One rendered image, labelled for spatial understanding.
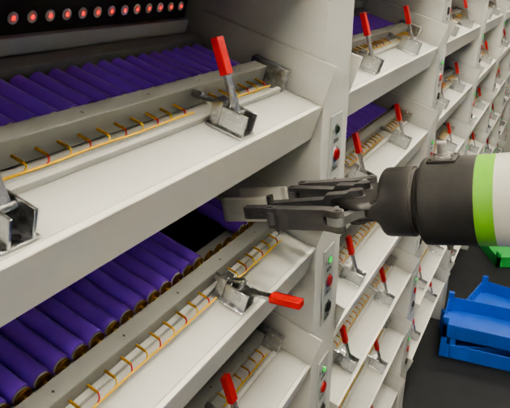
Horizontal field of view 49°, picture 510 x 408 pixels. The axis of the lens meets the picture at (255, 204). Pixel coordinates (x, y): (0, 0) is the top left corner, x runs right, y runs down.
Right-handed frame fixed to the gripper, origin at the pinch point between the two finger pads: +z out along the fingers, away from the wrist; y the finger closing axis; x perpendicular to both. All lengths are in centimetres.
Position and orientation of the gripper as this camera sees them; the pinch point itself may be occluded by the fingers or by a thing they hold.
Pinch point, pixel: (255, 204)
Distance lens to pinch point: 69.8
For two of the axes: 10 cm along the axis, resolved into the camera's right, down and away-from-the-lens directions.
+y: -4.7, 3.3, -8.2
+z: -8.7, 0.1, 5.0
